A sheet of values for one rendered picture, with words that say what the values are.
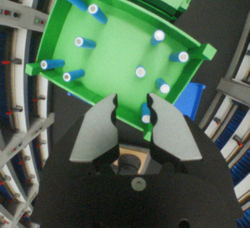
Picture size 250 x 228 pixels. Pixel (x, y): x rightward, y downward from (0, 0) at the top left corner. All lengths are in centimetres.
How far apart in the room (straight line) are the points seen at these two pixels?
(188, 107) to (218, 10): 66
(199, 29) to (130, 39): 64
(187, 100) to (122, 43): 67
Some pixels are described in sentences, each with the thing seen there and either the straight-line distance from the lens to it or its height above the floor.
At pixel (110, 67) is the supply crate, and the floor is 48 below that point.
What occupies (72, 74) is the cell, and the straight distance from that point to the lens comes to 25.
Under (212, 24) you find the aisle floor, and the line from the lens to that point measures 90.
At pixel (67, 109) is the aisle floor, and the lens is 99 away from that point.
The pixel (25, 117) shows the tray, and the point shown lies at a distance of 84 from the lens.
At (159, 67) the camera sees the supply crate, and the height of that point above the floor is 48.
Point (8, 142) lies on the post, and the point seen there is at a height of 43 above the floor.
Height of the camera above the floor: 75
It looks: 69 degrees down
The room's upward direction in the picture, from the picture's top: 162 degrees counter-clockwise
